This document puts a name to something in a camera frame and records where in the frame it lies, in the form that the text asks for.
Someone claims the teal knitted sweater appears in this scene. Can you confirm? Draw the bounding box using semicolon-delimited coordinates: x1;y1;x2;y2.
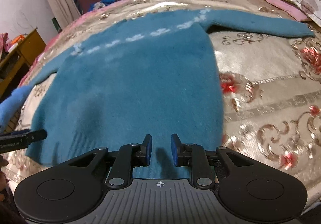
26;8;312;178

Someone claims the wooden side table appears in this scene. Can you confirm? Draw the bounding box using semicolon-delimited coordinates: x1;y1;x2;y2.
0;28;46;102

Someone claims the floral beige bedspread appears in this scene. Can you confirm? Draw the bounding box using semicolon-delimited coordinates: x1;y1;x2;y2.
2;0;321;205

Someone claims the blue crumpled cloth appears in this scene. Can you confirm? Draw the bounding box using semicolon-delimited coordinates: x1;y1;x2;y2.
89;0;117;11

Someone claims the pink bed sheet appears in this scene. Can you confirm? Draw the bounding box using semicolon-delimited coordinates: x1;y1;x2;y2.
20;0;309;85

